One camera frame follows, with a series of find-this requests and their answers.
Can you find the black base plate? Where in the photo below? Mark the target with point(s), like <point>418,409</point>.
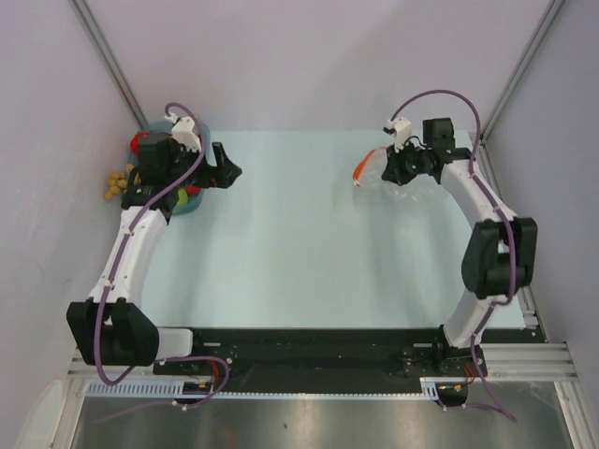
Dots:
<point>277,360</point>

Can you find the teal plastic basket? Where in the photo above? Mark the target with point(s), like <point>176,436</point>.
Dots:
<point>189,197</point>

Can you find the green cabbage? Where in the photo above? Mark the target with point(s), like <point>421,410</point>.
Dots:
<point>182,198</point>

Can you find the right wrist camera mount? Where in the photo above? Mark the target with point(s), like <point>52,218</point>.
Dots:
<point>401,129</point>

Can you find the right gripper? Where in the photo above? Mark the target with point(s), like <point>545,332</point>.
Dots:
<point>393,172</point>

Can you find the left corner aluminium post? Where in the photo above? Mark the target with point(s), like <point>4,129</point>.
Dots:
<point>99,42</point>

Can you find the red bell pepper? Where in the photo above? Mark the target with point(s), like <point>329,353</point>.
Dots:
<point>142,142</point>

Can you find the red apple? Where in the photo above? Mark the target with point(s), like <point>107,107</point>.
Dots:
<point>193,190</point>

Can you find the white cable duct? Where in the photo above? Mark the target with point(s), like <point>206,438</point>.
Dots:
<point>190,390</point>

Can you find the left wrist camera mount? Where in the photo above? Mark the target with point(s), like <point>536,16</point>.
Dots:
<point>183,130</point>

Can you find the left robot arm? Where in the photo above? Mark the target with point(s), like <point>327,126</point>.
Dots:
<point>109,326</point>

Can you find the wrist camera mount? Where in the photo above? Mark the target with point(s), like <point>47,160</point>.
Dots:
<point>401,129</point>
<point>183,130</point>

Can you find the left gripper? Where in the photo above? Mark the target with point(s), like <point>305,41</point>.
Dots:
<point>221,176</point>

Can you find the yellow grape bunch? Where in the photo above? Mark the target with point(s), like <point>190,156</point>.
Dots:
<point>117,182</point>

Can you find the right corner aluminium post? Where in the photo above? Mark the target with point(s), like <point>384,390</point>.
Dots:
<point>540,33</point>

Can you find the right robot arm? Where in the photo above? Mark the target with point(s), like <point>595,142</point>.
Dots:
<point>499,257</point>

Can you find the corner aluminium post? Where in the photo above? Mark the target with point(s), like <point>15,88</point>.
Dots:
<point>540,33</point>
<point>99,42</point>

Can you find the aluminium rail frame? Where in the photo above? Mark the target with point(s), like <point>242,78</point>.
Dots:
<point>497,361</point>

